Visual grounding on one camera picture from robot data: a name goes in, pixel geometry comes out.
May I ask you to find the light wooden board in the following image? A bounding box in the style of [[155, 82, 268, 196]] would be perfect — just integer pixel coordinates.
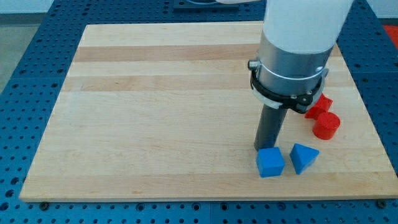
[[19, 22, 397, 202]]

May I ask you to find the blue triangular prism block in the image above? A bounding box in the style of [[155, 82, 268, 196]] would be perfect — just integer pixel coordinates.
[[290, 143, 320, 175]]

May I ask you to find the blue cube block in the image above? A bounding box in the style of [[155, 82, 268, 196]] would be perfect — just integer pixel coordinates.
[[256, 147, 285, 178]]

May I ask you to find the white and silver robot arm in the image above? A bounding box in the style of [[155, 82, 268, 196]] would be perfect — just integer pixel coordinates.
[[248, 0, 353, 150]]

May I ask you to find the red cylinder block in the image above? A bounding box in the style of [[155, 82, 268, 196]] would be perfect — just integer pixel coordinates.
[[312, 112, 341, 140]]

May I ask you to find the red star block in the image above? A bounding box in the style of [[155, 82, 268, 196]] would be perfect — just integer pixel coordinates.
[[305, 94, 333, 120]]

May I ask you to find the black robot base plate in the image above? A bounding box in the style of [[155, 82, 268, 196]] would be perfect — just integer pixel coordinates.
[[172, 0, 239, 9]]

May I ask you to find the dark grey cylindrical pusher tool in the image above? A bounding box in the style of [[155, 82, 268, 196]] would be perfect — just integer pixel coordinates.
[[254, 105, 287, 151]]

